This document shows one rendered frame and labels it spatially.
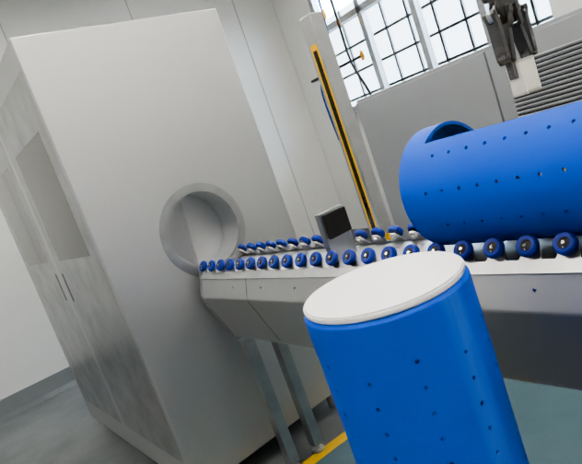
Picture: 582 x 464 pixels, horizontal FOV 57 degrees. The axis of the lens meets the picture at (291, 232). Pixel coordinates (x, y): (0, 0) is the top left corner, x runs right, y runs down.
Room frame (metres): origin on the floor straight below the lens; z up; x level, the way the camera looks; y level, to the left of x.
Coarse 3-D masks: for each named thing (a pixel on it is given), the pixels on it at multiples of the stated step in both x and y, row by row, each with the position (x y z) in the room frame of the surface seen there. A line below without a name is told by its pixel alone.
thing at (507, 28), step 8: (512, 8) 1.08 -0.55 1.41; (512, 16) 1.08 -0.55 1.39; (504, 24) 1.08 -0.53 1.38; (512, 24) 1.07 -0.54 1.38; (504, 32) 1.08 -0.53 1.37; (512, 32) 1.08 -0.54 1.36; (512, 40) 1.07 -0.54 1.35; (512, 48) 1.07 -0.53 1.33; (512, 56) 1.06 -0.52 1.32; (504, 64) 1.08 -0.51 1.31
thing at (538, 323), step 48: (240, 288) 1.93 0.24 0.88; (288, 288) 1.68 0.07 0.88; (480, 288) 1.10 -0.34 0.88; (528, 288) 1.01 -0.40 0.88; (576, 288) 0.93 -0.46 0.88; (240, 336) 2.18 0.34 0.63; (288, 336) 1.85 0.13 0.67; (528, 336) 1.04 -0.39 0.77; (576, 336) 0.96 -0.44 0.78; (576, 384) 1.03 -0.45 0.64
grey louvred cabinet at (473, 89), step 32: (544, 32) 2.55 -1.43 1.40; (576, 32) 2.43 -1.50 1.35; (448, 64) 3.06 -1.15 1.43; (480, 64) 2.87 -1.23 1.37; (544, 64) 2.58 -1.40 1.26; (576, 64) 2.46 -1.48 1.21; (384, 96) 3.51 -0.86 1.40; (416, 96) 3.29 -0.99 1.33; (448, 96) 3.09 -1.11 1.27; (480, 96) 2.92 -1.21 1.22; (512, 96) 2.76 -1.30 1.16; (544, 96) 2.61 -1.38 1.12; (576, 96) 2.49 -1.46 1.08; (384, 128) 3.59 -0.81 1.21; (416, 128) 3.35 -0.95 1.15; (384, 160) 3.67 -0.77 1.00; (384, 192) 3.76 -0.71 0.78
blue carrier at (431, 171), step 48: (432, 144) 1.15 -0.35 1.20; (480, 144) 1.04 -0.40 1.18; (528, 144) 0.95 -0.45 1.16; (576, 144) 0.87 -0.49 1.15; (432, 192) 1.12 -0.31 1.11; (480, 192) 1.03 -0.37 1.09; (528, 192) 0.95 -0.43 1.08; (576, 192) 0.88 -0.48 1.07; (432, 240) 1.21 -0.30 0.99; (480, 240) 1.13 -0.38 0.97
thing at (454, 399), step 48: (336, 336) 0.77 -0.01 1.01; (384, 336) 0.74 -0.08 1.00; (432, 336) 0.73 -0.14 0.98; (480, 336) 0.78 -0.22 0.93; (336, 384) 0.81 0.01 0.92; (384, 384) 0.74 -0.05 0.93; (432, 384) 0.73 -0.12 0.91; (480, 384) 0.75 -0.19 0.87; (384, 432) 0.76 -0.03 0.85; (432, 432) 0.73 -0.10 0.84; (480, 432) 0.74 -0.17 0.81
